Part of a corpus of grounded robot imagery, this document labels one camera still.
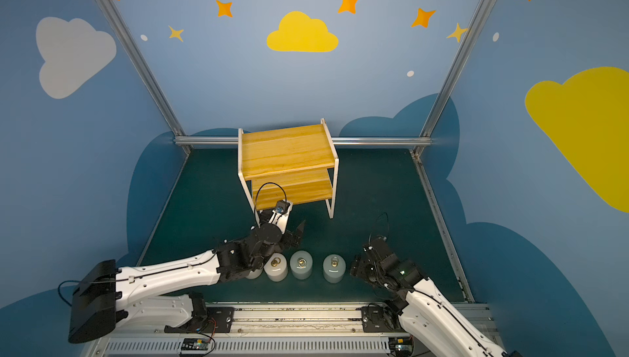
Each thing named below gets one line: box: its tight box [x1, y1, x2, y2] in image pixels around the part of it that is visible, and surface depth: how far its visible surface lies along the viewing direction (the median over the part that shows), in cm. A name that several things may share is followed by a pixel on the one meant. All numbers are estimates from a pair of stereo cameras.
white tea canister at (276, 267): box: [263, 252, 289, 283], surface depth 80 cm
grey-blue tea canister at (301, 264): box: [289, 249, 314, 281], surface depth 80 cm
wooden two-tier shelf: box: [237, 117, 340, 226], surface depth 79 cm
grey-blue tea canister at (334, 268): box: [322, 253, 347, 285], surface depth 80 cm
